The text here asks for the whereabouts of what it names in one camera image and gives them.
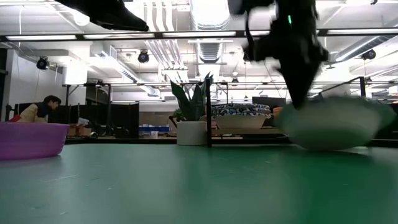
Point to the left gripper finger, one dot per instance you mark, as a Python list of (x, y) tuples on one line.
[(124, 22)]

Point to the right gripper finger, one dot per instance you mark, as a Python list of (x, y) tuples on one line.
[(298, 84)]

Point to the blue patterned paper bowl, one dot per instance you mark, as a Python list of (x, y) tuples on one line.
[(240, 122), (239, 110), (335, 127)]

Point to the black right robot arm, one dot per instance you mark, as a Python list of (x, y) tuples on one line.
[(237, 5)]

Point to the wooden shelf board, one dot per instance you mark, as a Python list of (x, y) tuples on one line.
[(242, 132)]

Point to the black round ceiling lamp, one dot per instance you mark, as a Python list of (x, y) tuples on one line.
[(369, 54), (143, 57), (42, 63)]

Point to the green snake plant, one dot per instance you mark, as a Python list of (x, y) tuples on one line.
[(192, 102)]

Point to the white plant pot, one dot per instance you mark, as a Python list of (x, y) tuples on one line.
[(191, 133)]

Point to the person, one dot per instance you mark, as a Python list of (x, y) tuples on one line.
[(37, 111)]

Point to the green table mat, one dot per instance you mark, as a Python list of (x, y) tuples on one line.
[(199, 186)]

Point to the purple plastic bowl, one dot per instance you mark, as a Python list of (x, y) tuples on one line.
[(31, 140)]

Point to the black horizontal frame beam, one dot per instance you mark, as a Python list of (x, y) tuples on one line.
[(124, 35)]

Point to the silver ceiling air duct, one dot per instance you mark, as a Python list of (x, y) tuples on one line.
[(210, 18)]

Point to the black shelf post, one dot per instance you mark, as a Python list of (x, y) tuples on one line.
[(208, 109)]

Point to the black aluminium table frame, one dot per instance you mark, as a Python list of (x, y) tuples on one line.
[(124, 140)]

